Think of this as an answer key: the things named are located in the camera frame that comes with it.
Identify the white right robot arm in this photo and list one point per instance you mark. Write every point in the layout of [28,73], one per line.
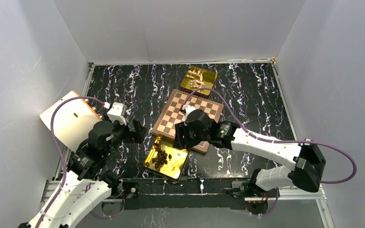
[301,164]

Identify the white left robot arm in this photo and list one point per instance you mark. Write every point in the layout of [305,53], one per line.
[81,188]

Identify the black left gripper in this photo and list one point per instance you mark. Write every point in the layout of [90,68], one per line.
[133,136]

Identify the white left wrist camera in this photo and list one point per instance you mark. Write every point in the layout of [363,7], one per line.
[117,113]

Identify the gold tin with dark pieces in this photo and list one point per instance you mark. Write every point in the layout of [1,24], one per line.
[174,169]

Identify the pile of dark chess pieces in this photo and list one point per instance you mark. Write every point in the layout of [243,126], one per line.
[161,155]

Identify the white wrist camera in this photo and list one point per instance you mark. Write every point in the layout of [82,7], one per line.
[117,113]
[187,109]

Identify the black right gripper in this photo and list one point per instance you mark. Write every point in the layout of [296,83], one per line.
[181,129]

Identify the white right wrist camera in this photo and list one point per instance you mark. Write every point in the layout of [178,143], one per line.
[187,109]

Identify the wooden folding chess board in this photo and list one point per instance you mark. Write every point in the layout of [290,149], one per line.
[171,115]

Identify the gold tin with light pieces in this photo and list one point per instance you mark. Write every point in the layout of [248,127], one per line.
[209,78]

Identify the pile of light chess pieces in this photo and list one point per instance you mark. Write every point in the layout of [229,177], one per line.
[195,79]

